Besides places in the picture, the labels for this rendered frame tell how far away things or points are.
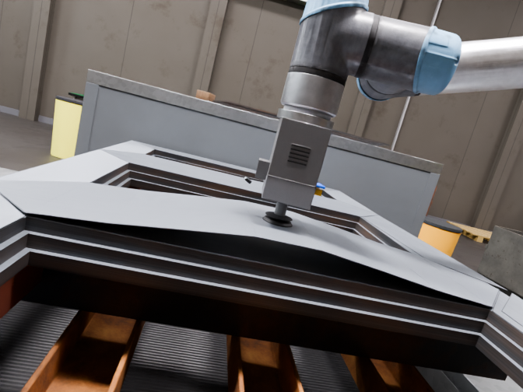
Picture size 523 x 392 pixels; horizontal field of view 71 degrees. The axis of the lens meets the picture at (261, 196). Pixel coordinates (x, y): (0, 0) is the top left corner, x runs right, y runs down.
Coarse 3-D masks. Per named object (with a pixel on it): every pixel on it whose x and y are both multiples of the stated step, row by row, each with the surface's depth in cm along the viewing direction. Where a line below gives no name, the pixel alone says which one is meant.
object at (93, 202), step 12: (72, 192) 48; (84, 192) 49; (96, 192) 50; (108, 192) 52; (120, 192) 53; (132, 192) 54; (48, 204) 42; (60, 204) 43; (72, 204) 43; (84, 204) 44; (96, 204) 45; (108, 204) 46; (120, 204) 47; (60, 216) 38; (72, 216) 39; (84, 216) 40; (96, 216) 40; (108, 216) 41
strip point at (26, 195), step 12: (0, 180) 46; (12, 180) 48; (24, 180) 49; (0, 192) 42; (12, 192) 43; (24, 192) 44; (36, 192) 45; (48, 192) 46; (60, 192) 47; (24, 204) 40; (36, 204) 41
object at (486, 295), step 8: (432, 264) 60; (440, 264) 62; (448, 272) 58; (456, 272) 60; (456, 280) 55; (464, 280) 56; (472, 280) 58; (472, 288) 53; (480, 288) 55; (480, 296) 50; (488, 296) 51; (496, 296) 52; (488, 304) 47
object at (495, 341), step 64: (192, 192) 83; (0, 256) 33; (64, 256) 38; (128, 256) 39; (192, 256) 41; (256, 256) 44; (320, 256) 50; (384, 320) 44; (448, 320) 46; (512, 320) 45
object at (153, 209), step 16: (144, 192) 55; (160, 192) 57; (128, 208) 45; (144, 208) 46; (160, 208) 47; (176, 208) 48; (128, 224) 40; (144, 224) 40; (160, 224) 41; (176, 224) 42
